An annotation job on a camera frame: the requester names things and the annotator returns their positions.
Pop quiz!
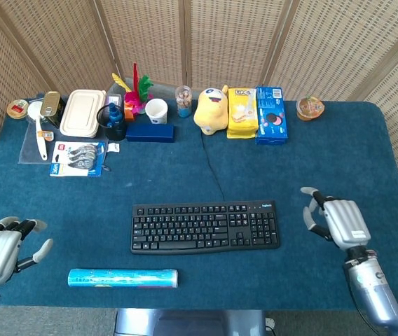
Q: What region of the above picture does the yellow cracker package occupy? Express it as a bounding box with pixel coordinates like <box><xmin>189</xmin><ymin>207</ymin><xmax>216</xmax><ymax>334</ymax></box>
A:
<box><xmin>226</xmin><ymin>87</ymin><xmax>259</xmax><ymax>140</ymax></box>

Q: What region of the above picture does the blue spray bottle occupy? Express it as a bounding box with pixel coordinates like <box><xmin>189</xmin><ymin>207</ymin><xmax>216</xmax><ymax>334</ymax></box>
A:
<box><xmin>107</xmin><ymin>102</ymin><xmax>125</xmax><ymax>127</ymax></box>

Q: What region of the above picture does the round red label cup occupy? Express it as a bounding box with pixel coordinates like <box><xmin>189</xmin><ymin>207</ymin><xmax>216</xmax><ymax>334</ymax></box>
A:
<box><xmin>6</xmin><ymin>99</ymin><xmax>29</xmax><ymax>120</ymax></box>

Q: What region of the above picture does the woven rattan folding screen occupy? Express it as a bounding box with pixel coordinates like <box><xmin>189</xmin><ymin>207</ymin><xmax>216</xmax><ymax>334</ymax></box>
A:
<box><xmin>0</xmin><ymin>0</ymin><xmax>398</xmax><ymax>246</ymax></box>

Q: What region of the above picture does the blue cookie box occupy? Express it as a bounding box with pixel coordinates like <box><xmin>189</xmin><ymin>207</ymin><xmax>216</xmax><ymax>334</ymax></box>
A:
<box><xmin>254</xmin><ymin>86</ymin><xmax>289</xmax><ymax>146</ymax></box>

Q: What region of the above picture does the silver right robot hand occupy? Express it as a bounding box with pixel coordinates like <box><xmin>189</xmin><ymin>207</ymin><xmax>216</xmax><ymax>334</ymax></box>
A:
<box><xmin>300</xmin><ymin>186</ymin><xmax>372</xmax><ymax>251</ymax></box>

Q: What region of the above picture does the small orange box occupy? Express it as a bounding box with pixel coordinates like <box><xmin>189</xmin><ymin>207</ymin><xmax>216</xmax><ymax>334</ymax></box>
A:
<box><xmin>123</xmin><ymin>101</ymin><xmax>136</xmax><ymax>122</ymax></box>

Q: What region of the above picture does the dark green gold tin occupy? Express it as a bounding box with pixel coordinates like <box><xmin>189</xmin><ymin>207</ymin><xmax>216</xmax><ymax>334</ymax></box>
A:
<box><xmin>39</xmin><ymin>91</ymin><xmax>67</xmax><ymax>130</ymax></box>

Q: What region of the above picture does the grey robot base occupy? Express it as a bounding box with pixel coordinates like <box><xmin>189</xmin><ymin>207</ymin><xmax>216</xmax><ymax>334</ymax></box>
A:
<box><xmin>114</xmin><ymin>308</ymin><xmax>268</xmax><ymax>336</ymax></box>

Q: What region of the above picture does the black keyboard cable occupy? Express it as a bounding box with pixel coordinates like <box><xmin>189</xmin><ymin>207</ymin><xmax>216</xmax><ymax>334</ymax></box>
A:
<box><xmin>200</xmin><ymin>131</ymin><xmax>226</xmax><ymax>202</ymax></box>

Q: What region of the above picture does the black computer keyboard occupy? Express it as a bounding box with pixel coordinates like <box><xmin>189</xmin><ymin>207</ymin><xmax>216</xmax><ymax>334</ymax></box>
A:
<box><xmin>130</xmin><ymin>199</ymin><xmax>281</xmax><ymax>256</ymax></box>

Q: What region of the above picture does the white flower paper cup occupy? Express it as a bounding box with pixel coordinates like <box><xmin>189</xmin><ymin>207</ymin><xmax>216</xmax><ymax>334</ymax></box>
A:
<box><xmin>144</xmin><ymin>98</ymin><xmax>169</xmax><ymax>125</ymax></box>

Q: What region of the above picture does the yellow plush toy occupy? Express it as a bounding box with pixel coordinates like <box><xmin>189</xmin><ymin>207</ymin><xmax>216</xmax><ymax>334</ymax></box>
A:
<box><xmin>193</xmin><ymin>85</ymin><xmax>229</xmax><ymax>137</ymax></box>

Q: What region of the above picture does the correction tape blister pack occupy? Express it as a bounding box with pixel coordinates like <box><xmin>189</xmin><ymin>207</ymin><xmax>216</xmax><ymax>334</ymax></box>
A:
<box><xmin>49</xmin><ymin>141</ymin><xmax>107</xmax><ymax>178</ymax></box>

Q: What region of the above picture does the blue table cloth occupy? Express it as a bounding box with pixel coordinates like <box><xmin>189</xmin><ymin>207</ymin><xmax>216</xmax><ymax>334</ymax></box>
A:
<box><xmin>0</xmin><ymin>92</ymin><xmax>398</xmax><ymax>312</ymax></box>

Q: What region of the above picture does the dark blue rectangular case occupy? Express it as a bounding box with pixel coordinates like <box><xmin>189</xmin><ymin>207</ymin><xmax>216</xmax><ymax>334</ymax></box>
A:
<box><xmin>125</xmin><ymin>123</ymin><xmax>175</xmax><ymax>144</ymax></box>

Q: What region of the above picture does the blue food wrap roll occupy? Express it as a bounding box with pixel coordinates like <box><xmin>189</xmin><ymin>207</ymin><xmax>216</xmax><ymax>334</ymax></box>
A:
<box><xmin>67</xmin><ymin>268</ymin><xmax>179</xmax><ymax>288</ymax></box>

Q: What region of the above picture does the orange fruit jelly cup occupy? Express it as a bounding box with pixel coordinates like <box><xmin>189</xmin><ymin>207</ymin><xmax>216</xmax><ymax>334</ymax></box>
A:
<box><xmin>296</xmin><ymin>96</ymin><xmax>326</xmax><ymax>122</ymax></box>

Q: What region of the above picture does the black mesh pen holder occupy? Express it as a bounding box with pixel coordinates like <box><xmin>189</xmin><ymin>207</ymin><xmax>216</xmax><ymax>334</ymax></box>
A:
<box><xmin>96</xmin><ymin>103</ymin><xmax>128</xmax><ymax>141</ymax></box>

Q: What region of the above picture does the colourful feather shuttlecock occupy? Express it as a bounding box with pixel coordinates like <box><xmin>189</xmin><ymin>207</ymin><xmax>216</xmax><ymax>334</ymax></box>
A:
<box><xmin>111</xmin><ymin>62</ymin><xmax>155</xmax><ymax>116</ymax></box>

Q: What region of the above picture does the clear jar of sticks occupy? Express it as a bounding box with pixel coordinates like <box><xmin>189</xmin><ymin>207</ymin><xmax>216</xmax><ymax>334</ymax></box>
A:
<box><xmin>175</xmin><ymin>85</ymin><xmax>193</xmax><ymax>119</ymax></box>

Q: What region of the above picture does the beige lidded lunch box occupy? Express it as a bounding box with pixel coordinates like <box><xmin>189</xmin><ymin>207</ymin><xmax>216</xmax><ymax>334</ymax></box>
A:
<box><xmin>59</xmin><ymin>89</ymin><xmax>107</xmax><ymax>139</ymax></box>

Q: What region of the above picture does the white plastic spatula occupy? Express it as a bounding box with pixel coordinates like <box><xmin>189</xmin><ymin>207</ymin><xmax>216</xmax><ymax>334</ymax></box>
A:
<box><xmin>27</xmin><ymin>101</ymin><xmax>48</xmax><ymax>162</ymax></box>

